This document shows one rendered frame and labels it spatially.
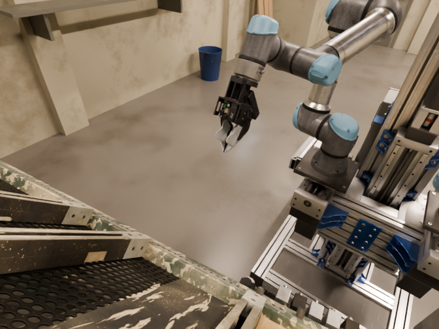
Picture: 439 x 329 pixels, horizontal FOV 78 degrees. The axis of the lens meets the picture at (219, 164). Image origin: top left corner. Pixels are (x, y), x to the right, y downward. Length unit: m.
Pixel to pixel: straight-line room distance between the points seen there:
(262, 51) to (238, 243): 1.66
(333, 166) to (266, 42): 0.65
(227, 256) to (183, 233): 0.39
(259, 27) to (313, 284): 1.52
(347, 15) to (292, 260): 1.41
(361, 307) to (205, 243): 1.08
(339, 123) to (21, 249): 1.04
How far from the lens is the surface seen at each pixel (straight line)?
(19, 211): 1.02
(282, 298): 1.15
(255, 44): 0.74
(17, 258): 0.69
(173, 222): 2.29
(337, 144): 1.16
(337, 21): 1.12
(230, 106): 0.73
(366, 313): 1.92
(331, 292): 1.89
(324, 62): 0.75
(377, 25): 0.97
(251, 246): 2.17
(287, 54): 0.79
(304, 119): 1.20
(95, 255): 0.86
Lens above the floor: 1.79
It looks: 40 degrees down
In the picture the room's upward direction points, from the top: 3 degrees clockwise
